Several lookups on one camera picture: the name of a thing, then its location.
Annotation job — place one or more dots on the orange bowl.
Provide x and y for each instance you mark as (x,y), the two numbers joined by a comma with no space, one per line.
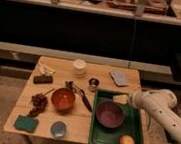
(63,99)

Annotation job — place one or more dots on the white paper cup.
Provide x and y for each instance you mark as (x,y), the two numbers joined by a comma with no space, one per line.
(79,66)

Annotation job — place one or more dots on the small dark metal clip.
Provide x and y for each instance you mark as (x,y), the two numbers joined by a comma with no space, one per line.
(70,86)

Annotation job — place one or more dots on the grey towel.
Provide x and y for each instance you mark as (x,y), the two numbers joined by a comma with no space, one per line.
(119,78)

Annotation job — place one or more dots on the yellow sponge in tray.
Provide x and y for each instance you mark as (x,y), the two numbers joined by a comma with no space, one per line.
(120,98)

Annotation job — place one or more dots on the white crumpled wrapper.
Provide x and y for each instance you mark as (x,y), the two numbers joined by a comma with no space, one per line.
(45,69)

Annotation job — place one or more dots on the bunch of dark grapes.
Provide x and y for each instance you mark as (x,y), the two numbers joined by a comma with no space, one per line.
(39,102)

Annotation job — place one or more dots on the black handled utensil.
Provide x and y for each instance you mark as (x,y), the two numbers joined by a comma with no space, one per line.
(85,100)

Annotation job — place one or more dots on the green plastic tray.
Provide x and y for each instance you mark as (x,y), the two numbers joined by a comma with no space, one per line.
(131,125)

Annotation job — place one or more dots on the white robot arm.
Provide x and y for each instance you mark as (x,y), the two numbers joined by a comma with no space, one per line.
(159,104)

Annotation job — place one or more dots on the green sponge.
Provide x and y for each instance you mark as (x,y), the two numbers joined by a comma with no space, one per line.
(26,123)

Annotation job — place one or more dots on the purple bowl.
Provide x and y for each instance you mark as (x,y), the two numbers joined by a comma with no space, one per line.
(109,114)

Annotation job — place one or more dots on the red yellow apple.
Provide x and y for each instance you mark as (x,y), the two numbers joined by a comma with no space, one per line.
(126,139)

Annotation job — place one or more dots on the small metal cup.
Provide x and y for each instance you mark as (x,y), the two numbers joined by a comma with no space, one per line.
(93,83)

